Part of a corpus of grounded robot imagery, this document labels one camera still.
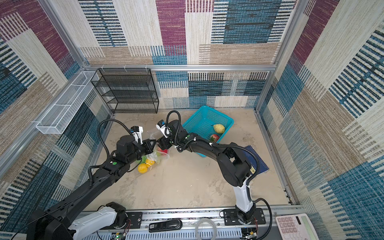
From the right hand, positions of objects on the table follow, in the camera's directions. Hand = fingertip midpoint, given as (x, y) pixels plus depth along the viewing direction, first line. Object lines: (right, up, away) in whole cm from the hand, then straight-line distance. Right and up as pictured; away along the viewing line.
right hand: (161, 140), depth 87 cm
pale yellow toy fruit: (+36, +7, +15) cm, 39 cm away
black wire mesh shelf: (-30, +34, +23) cm, 51 cm away
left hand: (0, +2, -9) cm, 9 cm away
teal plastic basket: (+25, +11, +25) cm, 37 cm away
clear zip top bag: (-2, -8, -2) cm, 9 cm away
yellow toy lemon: (-6, -12, 0) cm, 14 cm away
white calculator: (+65, -38, -17) cm, 77 cm away
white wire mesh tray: (-46, +10, -17) cm, 50 cm away
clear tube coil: (+22, -35, -17) cm, 44 cm away
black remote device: (+6, -36, -18) cm, 41 cm away
